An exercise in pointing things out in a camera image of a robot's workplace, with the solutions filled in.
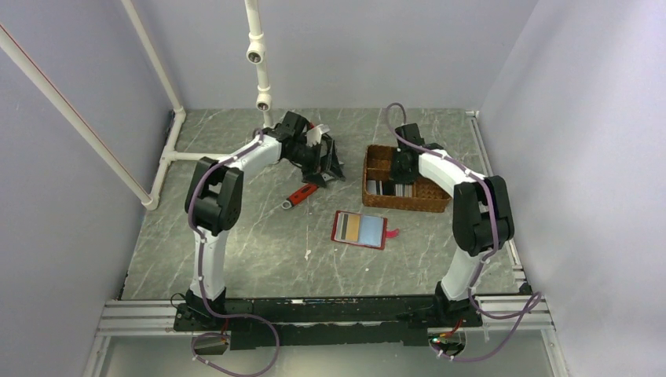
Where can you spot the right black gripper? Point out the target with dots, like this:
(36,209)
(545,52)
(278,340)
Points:
(398,178)

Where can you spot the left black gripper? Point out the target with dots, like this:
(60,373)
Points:
(311,175)

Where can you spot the brown woven basket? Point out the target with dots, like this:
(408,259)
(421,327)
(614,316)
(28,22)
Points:
(429,197)

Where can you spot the red leather card holder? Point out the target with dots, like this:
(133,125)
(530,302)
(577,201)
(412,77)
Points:
(361,230)

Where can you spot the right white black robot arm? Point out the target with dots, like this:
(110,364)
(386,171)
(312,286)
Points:
(482,221)

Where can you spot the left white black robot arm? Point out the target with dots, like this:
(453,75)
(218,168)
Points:
(214,200)

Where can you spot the cards in basket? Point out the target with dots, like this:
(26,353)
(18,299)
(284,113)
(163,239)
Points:
(389,188)

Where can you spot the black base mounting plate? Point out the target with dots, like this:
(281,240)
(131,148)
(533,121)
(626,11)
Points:
(256,322)

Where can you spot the red handled adjustable wrench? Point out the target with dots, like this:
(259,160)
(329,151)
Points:
(298,196)

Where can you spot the white pvc pipe frame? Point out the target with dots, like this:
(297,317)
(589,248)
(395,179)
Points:
(149,199)

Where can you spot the aluminium extrusion rail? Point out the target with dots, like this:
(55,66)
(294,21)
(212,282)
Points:
(144,318)

